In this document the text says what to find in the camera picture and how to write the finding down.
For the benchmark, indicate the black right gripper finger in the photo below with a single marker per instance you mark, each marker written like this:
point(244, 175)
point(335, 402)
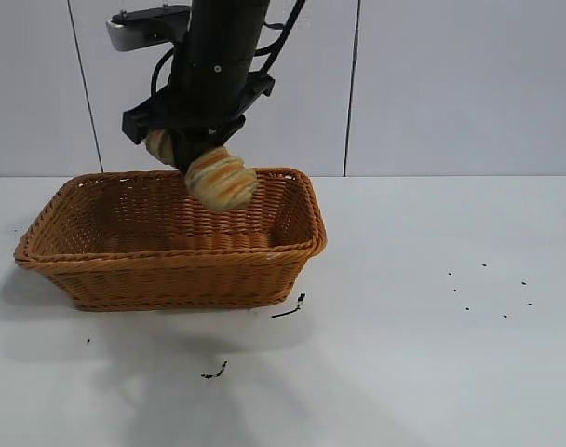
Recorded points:
point(187, 149)
point(228, 131)

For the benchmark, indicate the silver grey wrist camera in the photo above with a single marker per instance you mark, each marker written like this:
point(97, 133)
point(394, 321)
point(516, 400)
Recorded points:
point(143, 28)

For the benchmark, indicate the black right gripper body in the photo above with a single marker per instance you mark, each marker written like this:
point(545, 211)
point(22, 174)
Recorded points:
point(199, 100)

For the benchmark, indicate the long striped bread loaf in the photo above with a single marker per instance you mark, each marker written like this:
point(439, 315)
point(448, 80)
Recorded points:
point(222, 181)

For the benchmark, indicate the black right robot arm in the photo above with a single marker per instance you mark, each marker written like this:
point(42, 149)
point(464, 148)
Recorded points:
point(227, 32)

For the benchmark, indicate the brown woven wicker basket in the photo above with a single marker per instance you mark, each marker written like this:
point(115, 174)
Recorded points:
point(171, 274)

